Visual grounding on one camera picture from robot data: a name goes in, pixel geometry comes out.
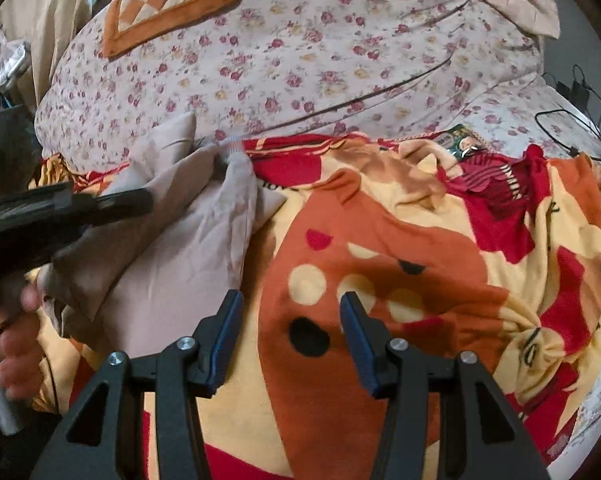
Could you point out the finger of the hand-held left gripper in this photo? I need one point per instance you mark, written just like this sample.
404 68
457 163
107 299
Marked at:
120 205

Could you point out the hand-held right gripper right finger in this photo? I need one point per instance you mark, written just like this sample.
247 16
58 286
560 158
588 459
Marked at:
360 345

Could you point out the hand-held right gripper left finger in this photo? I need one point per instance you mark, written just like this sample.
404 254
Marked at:
225 340

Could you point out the beige garment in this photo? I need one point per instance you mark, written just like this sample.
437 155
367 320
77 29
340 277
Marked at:
170 270

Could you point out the person's left hand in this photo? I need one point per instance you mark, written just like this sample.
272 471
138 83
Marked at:
15 360

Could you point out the red yellow printed blanket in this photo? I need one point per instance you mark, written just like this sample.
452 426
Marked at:
330 240

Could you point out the clear plastic bag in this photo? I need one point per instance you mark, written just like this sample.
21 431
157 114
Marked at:
13 60

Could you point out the red lettered cloth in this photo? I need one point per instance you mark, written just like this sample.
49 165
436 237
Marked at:
500 210

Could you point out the beige curtain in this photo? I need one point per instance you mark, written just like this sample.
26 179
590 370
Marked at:
45 15

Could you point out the green printed packet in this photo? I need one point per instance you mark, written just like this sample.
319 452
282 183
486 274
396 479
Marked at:
463 142

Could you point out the floral quilt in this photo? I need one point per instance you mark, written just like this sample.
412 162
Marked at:
330 50

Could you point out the black charger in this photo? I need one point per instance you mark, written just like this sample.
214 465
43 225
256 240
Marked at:
579 92

